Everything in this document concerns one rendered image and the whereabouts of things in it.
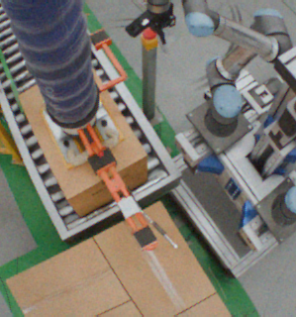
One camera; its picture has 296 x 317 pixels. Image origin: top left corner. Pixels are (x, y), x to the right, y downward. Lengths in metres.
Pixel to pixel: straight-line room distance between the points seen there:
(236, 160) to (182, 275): 0.67
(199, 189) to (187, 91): 0.79
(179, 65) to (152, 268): 1.60
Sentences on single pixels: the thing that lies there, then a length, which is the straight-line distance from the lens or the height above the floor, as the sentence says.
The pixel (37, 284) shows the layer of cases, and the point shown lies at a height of 0.54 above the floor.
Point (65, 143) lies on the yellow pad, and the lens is 1.92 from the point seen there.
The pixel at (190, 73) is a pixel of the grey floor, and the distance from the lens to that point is 3.21.
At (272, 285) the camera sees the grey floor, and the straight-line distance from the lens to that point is 2.90.
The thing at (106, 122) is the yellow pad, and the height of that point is 1.00.
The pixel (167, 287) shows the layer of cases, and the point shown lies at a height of 0.54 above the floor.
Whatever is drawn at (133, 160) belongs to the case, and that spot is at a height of 0.95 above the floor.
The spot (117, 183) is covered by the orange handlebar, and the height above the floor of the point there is 1.09.
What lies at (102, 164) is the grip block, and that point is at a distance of 1.77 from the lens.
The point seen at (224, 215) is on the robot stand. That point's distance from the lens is 2.65.
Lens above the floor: 2.77
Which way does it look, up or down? 71 degrees down
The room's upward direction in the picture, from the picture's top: 1 degrees clockwise
